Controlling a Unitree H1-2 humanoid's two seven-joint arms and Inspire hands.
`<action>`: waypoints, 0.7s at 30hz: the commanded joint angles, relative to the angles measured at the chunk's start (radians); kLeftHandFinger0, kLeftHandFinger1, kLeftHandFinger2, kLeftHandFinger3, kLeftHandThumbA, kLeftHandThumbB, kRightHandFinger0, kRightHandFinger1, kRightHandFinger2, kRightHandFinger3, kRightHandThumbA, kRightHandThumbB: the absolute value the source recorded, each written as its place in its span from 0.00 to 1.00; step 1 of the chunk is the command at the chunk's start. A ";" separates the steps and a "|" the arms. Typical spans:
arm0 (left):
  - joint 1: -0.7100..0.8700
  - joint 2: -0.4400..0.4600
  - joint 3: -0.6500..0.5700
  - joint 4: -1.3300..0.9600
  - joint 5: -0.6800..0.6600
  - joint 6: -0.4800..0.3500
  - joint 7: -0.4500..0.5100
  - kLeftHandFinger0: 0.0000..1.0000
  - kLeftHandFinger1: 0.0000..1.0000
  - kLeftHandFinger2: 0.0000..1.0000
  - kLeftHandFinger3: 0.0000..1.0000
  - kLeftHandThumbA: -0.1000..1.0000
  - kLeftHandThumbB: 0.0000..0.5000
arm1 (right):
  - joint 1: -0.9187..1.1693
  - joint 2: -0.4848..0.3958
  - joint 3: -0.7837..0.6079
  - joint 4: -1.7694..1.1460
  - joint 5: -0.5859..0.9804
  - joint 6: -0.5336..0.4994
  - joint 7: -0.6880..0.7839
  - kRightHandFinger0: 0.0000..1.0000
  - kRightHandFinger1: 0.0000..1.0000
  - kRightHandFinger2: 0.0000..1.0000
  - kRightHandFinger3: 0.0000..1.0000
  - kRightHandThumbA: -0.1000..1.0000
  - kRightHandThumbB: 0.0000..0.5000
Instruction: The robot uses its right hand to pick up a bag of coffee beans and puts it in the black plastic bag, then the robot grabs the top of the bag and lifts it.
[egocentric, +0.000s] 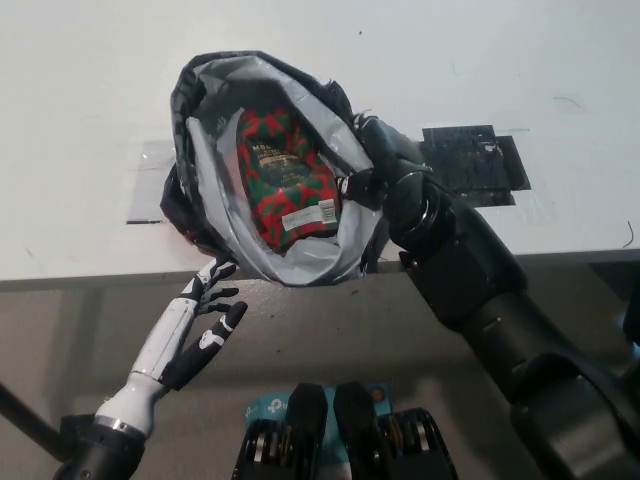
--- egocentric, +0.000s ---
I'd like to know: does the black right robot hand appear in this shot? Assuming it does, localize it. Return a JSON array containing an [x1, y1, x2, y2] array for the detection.
[[334, 112, 426, 211]]

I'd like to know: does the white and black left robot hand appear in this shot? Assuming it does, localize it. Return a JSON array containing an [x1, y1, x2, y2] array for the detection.
[[94, 257, 249, 436]]

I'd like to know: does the red green coffee bean bag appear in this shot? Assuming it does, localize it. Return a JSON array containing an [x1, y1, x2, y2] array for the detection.
[[234, 107, 344, 251]]

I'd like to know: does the black plastic bag grey inside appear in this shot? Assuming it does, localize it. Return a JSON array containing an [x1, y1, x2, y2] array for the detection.
[[159, 48, 389, 287]]

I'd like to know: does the black tape patch on table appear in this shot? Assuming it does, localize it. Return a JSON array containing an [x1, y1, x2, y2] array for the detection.
[[421, 124, 532, 206]]

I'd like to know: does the black table leg bar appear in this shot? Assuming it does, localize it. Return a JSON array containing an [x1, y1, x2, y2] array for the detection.
[[0, 382, 64, 466]]

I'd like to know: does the clear tape patch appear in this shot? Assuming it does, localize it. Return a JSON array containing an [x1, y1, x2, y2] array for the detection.
[[125, 139, 176, 225]]

